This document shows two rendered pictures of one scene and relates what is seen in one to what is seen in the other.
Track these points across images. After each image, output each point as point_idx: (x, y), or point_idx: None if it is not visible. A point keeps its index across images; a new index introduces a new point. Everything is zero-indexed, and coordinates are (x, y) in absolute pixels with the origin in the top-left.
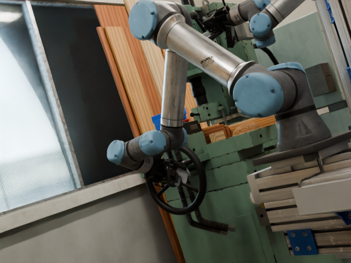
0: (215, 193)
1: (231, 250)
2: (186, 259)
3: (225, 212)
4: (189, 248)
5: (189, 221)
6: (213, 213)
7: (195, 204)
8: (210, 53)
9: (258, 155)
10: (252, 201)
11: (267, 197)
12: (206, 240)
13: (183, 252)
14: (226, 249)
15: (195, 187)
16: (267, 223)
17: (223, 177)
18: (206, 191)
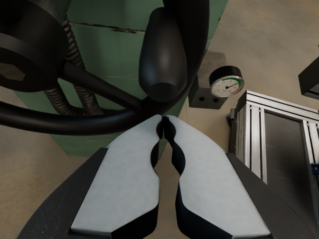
0: (114, 34)
1: (117, 108)
2: (26, 102)
3: (126, 69)
4: (34, 95)
5: (65, 114)
6: (96, 65)
7: (116, 132)
8: None
9: None
10: (211, 91)
11: None
12: (71, 93)
13: (18, 96)
14: (108, 106)
15: (127, 95)
16: (203, 106)
17: (150, 9)
18: (86, 22)
